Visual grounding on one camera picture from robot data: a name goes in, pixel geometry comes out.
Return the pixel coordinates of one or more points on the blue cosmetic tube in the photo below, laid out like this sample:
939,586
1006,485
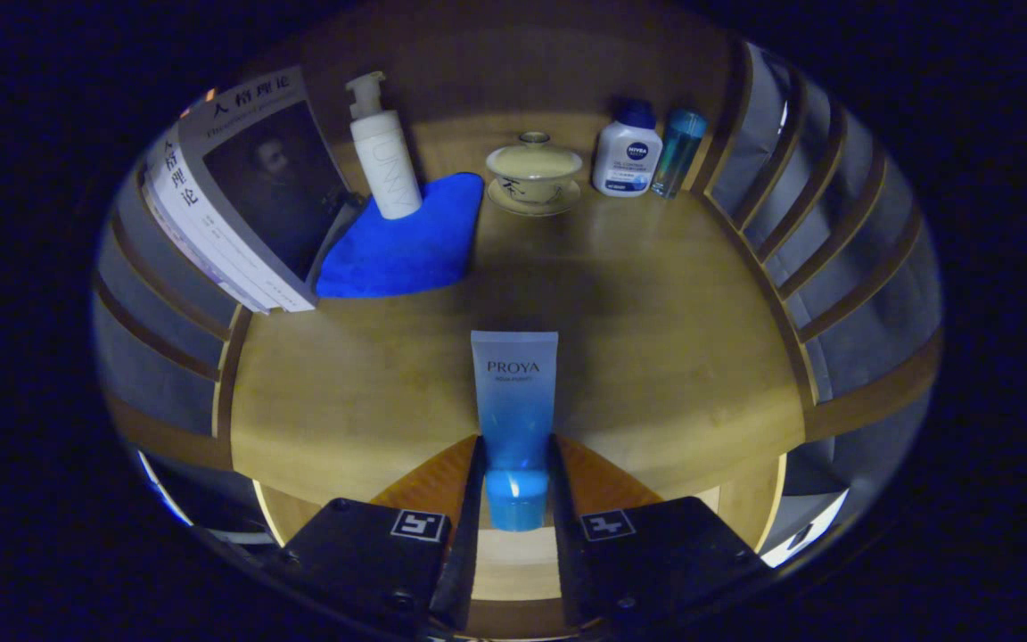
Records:
513,401

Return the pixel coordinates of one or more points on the white book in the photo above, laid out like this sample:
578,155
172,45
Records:
210,279

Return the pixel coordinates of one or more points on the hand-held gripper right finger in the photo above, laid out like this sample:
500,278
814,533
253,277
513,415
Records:
565,553

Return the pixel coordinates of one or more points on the lidded tea bowl with saucer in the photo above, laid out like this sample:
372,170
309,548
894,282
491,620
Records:
533,169

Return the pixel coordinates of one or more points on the teal bottle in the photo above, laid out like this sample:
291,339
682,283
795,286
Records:
678,152

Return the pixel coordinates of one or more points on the black and white board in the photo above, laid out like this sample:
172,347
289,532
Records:
803,535

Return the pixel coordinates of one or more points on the white pump bottle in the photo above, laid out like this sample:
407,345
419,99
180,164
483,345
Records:
386,160

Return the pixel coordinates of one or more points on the wooden cabinet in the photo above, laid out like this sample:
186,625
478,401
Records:
496,62

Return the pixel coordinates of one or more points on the wooden countertop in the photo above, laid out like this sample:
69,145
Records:
656,339

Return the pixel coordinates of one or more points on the grey portrait cover book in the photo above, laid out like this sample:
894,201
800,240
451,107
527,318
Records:
277,178

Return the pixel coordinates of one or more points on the blue cloth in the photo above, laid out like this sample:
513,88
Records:
406,250

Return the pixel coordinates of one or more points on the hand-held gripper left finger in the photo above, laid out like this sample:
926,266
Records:
469,544

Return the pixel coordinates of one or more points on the white bottle with blue cap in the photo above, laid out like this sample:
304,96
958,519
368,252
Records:
625,165

